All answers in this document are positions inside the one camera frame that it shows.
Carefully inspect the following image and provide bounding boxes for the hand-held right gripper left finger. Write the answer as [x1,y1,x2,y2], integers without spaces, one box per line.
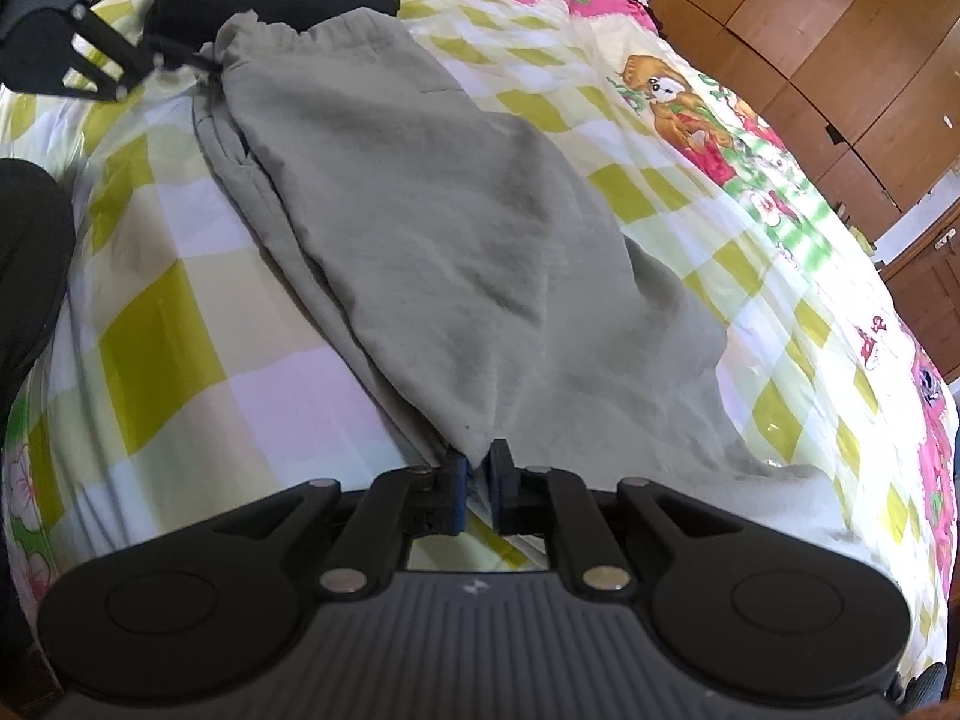
[210,454,473,598]

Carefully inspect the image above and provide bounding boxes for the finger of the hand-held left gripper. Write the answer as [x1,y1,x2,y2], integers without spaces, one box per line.
[64,3,224,104]

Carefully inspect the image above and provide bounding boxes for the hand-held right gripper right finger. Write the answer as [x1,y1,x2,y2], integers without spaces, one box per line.
[486,439,751,598]

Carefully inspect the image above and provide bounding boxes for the grey pants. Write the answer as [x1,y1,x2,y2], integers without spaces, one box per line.
[191,6,860,541]

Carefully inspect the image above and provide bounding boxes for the person's black clothed leg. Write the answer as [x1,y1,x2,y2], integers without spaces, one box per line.
[0,157,77,421]

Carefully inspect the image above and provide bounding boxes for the checkered printed bed sheet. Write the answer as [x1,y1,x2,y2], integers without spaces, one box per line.
[0,0,960,695]

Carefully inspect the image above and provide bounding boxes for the wooden nightstand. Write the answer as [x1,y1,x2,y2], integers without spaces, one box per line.
[876,204,960,385]

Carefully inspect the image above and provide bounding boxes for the wooden wardrobe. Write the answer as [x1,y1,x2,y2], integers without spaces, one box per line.
[647,0,960,241]

